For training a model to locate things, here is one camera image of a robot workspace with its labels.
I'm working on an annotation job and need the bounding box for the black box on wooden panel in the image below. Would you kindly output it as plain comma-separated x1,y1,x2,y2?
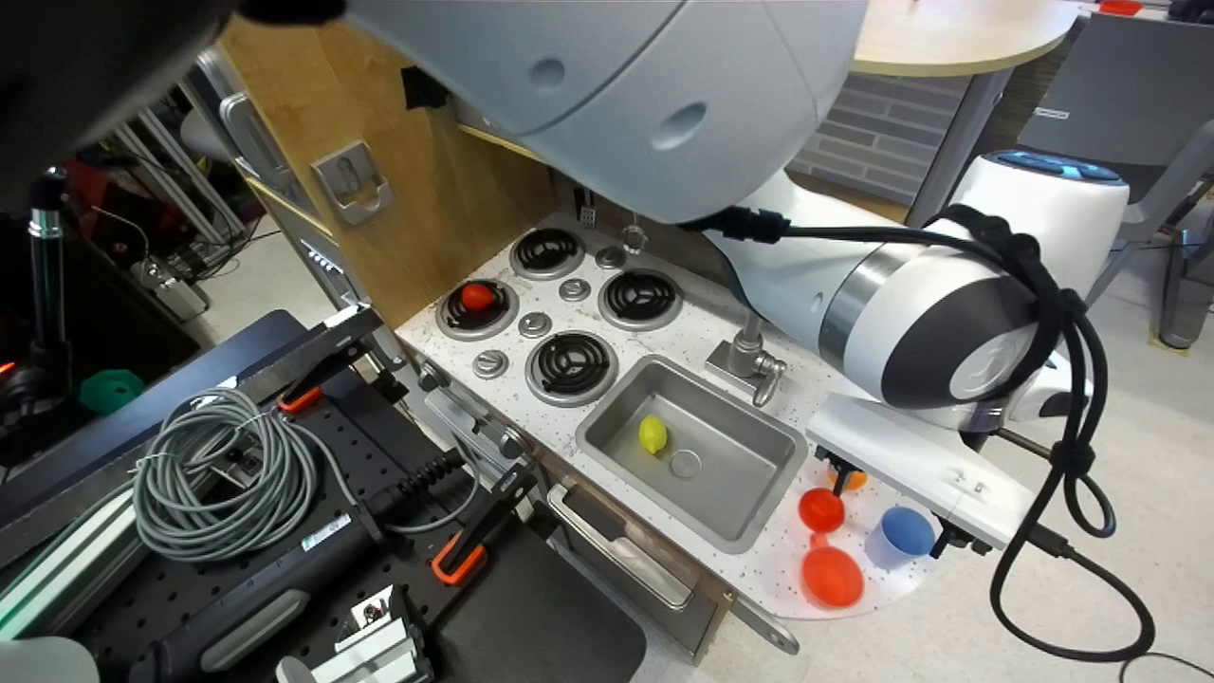
398,64,446,113

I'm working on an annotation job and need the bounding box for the black bar with white label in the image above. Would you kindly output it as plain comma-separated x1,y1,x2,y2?
126,504,384,683

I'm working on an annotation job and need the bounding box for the black tripod pole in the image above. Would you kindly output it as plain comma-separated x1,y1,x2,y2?
22,166,71,394

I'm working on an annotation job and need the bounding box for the grey coiled cable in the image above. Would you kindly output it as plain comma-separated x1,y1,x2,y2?
130,389,322,567

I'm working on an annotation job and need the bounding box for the yellow toy lemon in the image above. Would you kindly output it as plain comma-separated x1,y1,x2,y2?
634,414,671,461

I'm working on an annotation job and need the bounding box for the black coil toy burner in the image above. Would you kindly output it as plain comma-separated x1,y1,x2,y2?
504,226,589,285
432,277,522,341
522,327,622,410
595,267,687,334

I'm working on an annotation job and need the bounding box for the black clamp with orange handle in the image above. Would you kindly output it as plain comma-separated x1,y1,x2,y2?
274,337,384,423
428,466,543,594

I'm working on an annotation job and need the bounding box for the wooden toy kitchen unit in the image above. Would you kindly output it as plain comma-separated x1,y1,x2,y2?
203,0,1078,659

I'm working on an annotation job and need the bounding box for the green tape roll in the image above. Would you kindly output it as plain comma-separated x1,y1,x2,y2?
75,366,149,419

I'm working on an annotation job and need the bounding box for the red toy tomato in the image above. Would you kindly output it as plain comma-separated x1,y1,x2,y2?
797,485,849,534

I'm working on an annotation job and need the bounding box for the metal block fixture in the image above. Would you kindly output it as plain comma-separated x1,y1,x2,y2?
275,583,441,683

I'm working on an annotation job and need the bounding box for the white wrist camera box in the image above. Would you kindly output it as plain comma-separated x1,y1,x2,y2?
802,394,1040,552

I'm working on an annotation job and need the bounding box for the small red toy piece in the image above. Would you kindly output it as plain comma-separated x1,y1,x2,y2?
456,280,501,319

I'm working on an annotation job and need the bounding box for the grey toy sink basin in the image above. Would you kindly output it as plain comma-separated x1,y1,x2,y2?
576,352,810,557

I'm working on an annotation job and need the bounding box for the grey toy faucet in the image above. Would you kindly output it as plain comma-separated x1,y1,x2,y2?
701,314,789,410

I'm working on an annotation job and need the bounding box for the metal latch plate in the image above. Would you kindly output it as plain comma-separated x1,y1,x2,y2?
308,142,393,229

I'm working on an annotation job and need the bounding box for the blue plastic cup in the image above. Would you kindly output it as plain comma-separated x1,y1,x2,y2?
866,501,948,578

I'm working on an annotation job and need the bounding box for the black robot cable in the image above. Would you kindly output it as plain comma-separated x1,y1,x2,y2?
680,203,1160,667

